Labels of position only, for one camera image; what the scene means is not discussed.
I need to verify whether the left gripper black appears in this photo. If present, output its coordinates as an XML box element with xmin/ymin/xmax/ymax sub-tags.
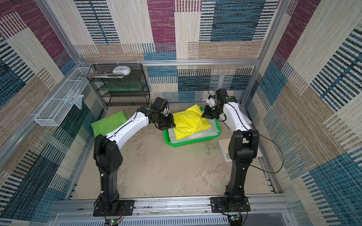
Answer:
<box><xmin>156</xmin><ymin>113</ymin><xmax>178</xmax><ymax>131</ymax></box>

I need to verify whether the white translucent raincoat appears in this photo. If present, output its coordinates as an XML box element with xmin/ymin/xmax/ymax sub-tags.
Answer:
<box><xmin>164</xmin><ymin>119</ymin><xmax>221</xmax><ymax>147</ymax></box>

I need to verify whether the small yellow raincoat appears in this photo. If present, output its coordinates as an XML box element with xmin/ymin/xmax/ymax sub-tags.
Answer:
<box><xmin>173</xmin><ymin>105</ymin><xmax>212</xmax><ymax>140</ymax></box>

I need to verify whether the green plastic basket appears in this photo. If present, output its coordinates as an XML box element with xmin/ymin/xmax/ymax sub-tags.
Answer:
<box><xmin>164</xmin><ymin>105</ymin><xmax>221</xmax><ymax>147</ymax></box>

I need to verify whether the lime green raincoat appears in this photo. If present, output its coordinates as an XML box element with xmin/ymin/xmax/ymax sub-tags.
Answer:
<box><xmin>91</xmin><ymin>111</ymin><xmax>128</xmax><ymax>137</ymax></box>

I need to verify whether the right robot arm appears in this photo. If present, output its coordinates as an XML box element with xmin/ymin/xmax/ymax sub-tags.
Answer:
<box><xmin>202</xmin><ymin>89</ymin><xmax>259</xmax><ymax>215</ymax></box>

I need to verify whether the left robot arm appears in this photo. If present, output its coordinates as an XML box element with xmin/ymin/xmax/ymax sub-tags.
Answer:
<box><xmin>93</xmin><ymin>97</ymin><xmax>175</xmax><ymax>217</ymax></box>

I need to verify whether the tan notebook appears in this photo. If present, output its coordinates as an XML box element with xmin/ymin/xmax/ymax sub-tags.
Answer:
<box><xmin>218</xmin><ymin>138</ymin><xmax>263</xmax><ymax>163</ymax></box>

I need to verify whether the white book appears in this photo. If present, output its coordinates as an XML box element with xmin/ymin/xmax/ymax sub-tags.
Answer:
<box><xmin>240</xmin><ymin>106</ymin><xmax>252</xmax><ymax>125</ymax></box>

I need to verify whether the white bowl on rack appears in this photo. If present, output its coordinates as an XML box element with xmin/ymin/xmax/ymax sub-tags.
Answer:
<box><xmin>112</xmin><ymin>66</ymin><xmax>132</xmax><ymax>76</ymax></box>

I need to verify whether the magazine on rack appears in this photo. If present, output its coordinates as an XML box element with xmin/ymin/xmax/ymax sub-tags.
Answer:
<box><xmin>82</xmin><ymin>71</ymin><xmax>125</xmax><ymax>79</ymax></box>

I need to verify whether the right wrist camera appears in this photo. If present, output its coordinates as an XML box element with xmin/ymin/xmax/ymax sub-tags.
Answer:
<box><xmin>206</xmin><ymin>95</ymin><xmax>216</xmax><ymax>108</ymax></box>

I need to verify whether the black wire shelf rack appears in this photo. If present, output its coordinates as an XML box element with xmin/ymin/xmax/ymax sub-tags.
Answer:
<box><xmin>87</xmin><ymin>63</ymin><xmax>150</xmax><ymax>106</ymax></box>

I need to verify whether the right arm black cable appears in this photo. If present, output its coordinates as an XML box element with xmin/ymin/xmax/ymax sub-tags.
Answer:
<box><xmin>248</xmin><ymin>134</ymin><xmax>284</xmax><ymax>174</ymax></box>

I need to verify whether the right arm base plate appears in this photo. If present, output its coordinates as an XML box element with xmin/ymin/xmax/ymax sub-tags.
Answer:
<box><xmin>209</xmin><ymin>196</ymin><xmax>251</xmax><ymax>214</ymax></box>

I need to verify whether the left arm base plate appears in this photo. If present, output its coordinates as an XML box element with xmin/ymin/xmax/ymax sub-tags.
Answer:
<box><xmin>93</xmin><ymin>199</ymin><xmax>135</xmax><ymax>217</ymax></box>

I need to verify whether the white wire wall basket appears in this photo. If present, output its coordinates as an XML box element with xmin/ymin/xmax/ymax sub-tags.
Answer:
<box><xmin>35</xmin><ymin>67</ymin><xmax>89</xmax><ymax>127</ymax></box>

